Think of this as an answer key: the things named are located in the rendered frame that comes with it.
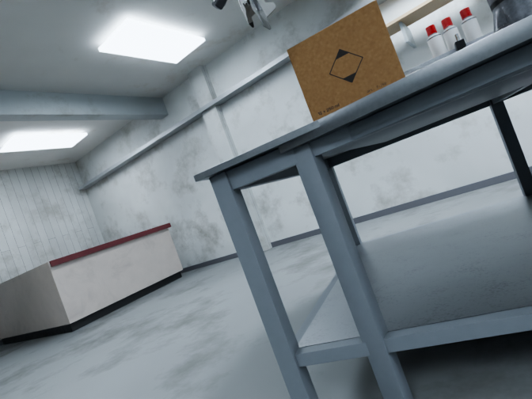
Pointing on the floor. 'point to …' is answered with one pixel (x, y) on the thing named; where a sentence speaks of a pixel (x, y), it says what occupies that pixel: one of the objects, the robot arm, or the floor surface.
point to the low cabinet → (86, 285)
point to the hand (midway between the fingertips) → (259, 30)
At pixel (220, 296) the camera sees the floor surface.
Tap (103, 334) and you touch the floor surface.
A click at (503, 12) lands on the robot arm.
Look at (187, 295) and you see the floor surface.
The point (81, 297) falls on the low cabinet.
